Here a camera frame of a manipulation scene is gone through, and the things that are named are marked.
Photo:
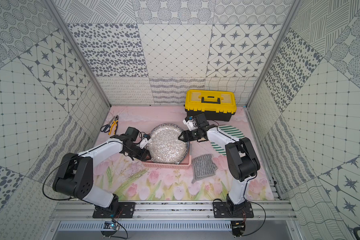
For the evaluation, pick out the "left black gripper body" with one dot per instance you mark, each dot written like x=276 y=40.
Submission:
x=138 y=150

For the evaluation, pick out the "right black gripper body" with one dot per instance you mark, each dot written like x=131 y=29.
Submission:
x=194 y=135

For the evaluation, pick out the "speckled grey plate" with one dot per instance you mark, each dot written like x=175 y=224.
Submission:
x=167 y=129

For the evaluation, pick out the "green striped plate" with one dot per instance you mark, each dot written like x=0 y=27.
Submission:
x=220 y=136

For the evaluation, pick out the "grey knitted cloth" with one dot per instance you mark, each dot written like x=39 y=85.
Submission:
x=203 y=167

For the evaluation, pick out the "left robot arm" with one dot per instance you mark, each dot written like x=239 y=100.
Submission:
x=75 y=174

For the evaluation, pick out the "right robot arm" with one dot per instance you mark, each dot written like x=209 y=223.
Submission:
x=242 y=160

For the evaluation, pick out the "pink plastic dish rack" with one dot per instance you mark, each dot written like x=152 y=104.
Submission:
x=168 y=152

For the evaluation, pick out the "yellow black toolbox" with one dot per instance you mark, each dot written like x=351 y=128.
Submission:
x=215 y=105

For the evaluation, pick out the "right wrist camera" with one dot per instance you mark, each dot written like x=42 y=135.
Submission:
x=190 y=122

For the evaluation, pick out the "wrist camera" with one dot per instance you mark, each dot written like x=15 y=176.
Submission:
x=190 y=122
x=146 y=139

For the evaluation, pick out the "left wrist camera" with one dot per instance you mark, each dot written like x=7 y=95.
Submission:
x=146 y=139

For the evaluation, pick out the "yellow handled pliers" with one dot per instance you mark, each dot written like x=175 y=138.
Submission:
x=114 y=126

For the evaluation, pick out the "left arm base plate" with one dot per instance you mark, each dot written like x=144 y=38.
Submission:
x=122 y=210

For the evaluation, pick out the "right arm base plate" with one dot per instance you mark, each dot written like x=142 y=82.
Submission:
x=228 y=210

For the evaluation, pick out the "aluminium mounting rail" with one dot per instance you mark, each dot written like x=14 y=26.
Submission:
x=176 y=210

